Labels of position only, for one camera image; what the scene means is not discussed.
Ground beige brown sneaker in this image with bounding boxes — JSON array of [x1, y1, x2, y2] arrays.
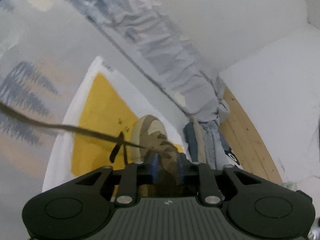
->
[[131, 115, 181, 197]]

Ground folded beige garment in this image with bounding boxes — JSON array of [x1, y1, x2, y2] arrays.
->
[[193, 120, 207, 163]]

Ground folded light blue jeans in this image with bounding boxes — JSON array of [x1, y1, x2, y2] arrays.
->
[[200, 121, 229, 170]]

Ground panda print pillow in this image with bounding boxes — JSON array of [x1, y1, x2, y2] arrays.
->
[[224, 147, 241, 166]]

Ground white yellow plastic mailer bag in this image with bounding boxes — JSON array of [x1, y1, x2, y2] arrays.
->
[[42, 56, 187, 191]]

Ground blue printed bed sheet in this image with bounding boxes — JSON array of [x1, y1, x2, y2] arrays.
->
[[1, 0, 187, 239]]

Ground crumpled blue duvet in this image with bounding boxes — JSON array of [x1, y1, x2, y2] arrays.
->
[[66, 0, 229, 123]]

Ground wooden bed frame board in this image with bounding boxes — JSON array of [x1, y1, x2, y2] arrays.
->
[[220, 88, 282, 184]]

